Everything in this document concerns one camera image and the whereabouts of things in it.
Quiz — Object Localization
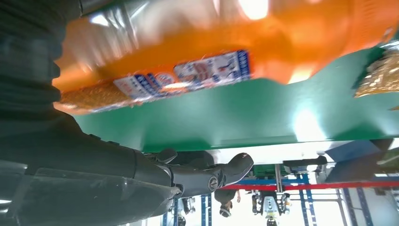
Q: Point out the background person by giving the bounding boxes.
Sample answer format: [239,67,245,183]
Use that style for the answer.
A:
[214,188,241,218]

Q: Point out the green plastic crate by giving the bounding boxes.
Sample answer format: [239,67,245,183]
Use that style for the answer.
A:
[252,163,284,178]

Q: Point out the red barrier bar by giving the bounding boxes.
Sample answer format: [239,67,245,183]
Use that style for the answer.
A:
[218,181,399,191]

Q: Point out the background robot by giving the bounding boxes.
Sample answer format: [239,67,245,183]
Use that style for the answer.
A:
[252,191,291,226]

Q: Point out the yellow tape patch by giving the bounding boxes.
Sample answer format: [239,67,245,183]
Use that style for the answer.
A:
[353,40,399,99]

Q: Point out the white table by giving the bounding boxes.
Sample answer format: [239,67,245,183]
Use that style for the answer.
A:
[212,140,399,165]

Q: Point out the blue metal shelf rack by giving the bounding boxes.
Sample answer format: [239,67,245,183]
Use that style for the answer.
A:
[199,173,399,226]

